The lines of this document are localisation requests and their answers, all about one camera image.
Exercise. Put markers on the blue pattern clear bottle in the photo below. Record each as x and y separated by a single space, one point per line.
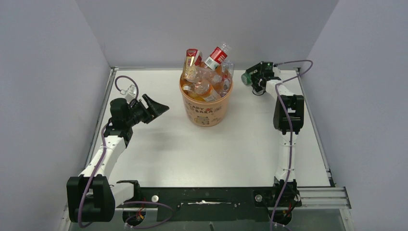
227 70

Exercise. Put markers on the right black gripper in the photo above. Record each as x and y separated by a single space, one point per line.
255 84

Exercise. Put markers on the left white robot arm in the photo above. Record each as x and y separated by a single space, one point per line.
91 196

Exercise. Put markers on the red cap clear bottle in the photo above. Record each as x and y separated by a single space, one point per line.
218 55

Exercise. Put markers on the orange cartoon plastic bin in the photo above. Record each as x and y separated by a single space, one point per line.
205 114

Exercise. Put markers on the red gold drink bottle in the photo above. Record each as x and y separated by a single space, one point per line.
193 57

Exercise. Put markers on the green label bottle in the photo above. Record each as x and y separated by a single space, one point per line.
246 79

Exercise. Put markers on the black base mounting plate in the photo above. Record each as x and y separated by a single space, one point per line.
259 204

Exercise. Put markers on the crushed clear bottle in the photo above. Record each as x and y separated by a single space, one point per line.
205 73

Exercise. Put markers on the orange drink bottle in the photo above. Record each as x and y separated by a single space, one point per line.
203 91

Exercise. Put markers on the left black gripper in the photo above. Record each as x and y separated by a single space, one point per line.
159 109

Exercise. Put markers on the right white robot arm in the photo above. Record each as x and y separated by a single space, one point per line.
288 118

